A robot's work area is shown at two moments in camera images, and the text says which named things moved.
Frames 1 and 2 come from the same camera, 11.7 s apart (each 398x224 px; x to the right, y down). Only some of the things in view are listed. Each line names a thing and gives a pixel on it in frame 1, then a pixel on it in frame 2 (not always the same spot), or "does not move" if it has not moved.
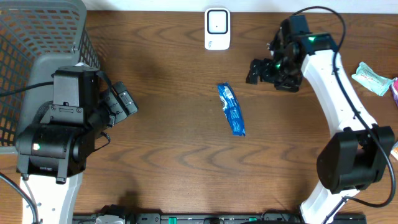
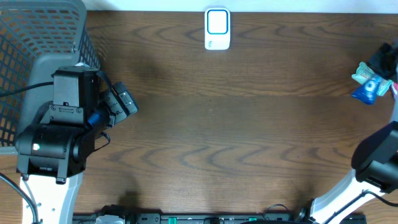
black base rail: x=335 y=218 does not move
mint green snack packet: x=377 y=83 does not move
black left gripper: x=116 y=103 does not move
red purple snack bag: x=394 y=90 does not move
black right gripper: x=291 y=85 to x=377 y=61
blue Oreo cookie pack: x=231 y=105 to x=367 y=91
